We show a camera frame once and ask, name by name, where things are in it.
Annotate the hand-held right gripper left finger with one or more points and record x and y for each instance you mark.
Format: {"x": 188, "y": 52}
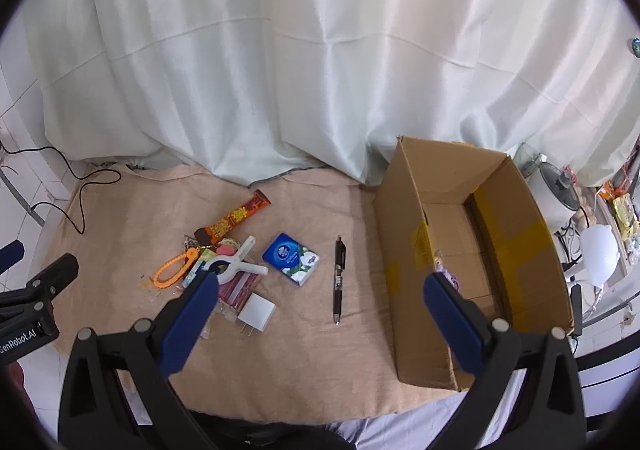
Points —
{"x": 192, "y": 320}

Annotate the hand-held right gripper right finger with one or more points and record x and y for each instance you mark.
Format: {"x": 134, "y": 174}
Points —
{"x": 455, "y": 325}

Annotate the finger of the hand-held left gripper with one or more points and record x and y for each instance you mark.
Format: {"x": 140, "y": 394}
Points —
{"x": 55, "y": 275}
{"x": 11, "y": 254}

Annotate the pink round sponge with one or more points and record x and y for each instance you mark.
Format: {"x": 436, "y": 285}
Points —
{"x": 227, "y": 246}

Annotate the brown cardboard box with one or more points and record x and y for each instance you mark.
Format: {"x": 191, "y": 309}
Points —
{"x": 400, "y": 230}

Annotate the blue tissue pack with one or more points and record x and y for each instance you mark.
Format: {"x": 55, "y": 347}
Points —
{"x": 290, "y": 257}

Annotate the grey green plastic container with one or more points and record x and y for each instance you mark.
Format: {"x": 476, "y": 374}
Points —
{"x": 529, "y": 158}

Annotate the red snack stick packet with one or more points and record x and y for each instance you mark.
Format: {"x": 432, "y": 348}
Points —
{"x": 239, "y": 292}

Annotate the small clear packet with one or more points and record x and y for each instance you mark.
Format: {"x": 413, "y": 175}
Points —
{"x": 150, "y": 286}

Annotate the small green packet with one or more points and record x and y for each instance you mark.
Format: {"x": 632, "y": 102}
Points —
{"x": 204, "y": 257}

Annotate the white charger plug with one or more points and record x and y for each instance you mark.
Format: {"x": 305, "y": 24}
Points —
{"x": 256, "y": 312}

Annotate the white plastic clip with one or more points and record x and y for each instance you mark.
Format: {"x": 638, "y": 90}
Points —
{"x": 240, "y": 257}

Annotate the orange brown snack bar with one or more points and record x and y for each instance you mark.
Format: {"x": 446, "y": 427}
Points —
{"x": 235, "y": 217}

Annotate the grey bedsheet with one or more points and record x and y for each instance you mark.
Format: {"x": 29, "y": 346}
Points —
{"x": 400, "y": 427}

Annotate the black pen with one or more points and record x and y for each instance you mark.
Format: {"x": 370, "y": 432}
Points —
{"x": 339, "y": 280}

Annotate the beige blanket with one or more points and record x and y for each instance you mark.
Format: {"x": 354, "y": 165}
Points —
{"x": 310, "y": 370}

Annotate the white rounded lamp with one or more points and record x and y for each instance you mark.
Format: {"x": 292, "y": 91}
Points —
{"x": 597, "y": 252}

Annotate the small desk fan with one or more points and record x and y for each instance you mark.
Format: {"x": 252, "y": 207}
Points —
{"x": 560, "y": 185}

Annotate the shelf with colourful packets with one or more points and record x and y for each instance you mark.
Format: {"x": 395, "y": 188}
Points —
{"x": 622, "y": 210}

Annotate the white curtain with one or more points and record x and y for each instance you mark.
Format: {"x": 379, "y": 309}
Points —
{"x": 320, "y": 55}

